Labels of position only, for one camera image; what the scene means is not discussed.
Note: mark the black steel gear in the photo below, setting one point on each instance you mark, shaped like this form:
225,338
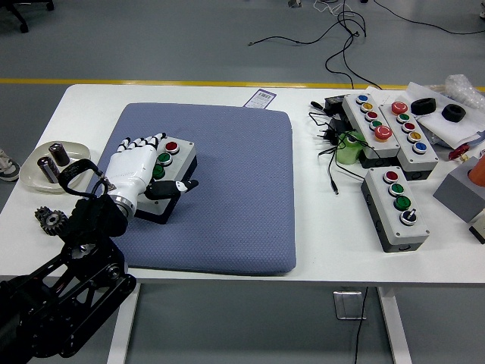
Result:
51,221

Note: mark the metal bracket under table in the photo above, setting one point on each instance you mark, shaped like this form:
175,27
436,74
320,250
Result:
337,303

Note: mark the grey three-button control box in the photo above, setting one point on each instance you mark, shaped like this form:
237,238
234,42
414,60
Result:
180,151

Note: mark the black office chair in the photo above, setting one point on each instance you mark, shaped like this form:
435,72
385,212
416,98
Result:
11,7

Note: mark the grey five-button box, blue end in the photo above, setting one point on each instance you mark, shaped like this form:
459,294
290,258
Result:
356,110

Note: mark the clear bubble wrap bag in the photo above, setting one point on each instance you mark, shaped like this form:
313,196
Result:
460,85

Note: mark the grey box with selector switch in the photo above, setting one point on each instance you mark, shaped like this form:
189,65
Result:
379,197

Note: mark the grey and white shoe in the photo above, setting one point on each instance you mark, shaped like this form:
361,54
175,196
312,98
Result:
7,168

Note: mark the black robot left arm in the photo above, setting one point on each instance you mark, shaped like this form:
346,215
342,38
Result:
94,220

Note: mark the dark brown cylindrical capacitor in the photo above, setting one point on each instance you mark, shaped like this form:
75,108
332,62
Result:
48,169
60,153

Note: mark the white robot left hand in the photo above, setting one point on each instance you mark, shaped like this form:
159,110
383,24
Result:
129,167

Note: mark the grey block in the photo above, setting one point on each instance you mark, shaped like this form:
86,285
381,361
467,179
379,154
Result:
454,193

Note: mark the grey five-button box, mushroom end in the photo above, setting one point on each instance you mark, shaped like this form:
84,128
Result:
424,159

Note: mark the orange cylinder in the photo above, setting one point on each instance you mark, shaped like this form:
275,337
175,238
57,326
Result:
478,172

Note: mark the red knob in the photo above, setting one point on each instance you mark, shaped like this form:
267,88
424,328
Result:
458,151

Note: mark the black power adapter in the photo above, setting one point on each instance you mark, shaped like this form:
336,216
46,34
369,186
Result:
335,104

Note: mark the small white and black box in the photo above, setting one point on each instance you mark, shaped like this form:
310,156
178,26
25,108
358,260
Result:
479,227

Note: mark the purple barcode label tag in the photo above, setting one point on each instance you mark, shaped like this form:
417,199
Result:
260,98

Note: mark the white table leg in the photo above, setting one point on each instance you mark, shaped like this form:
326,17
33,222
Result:
125,322
394,326

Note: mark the beige shallow dish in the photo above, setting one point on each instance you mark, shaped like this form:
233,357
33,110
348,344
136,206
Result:
32,178

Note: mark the blue-grey cushion mat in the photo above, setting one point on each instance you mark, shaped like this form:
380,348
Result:
235,189

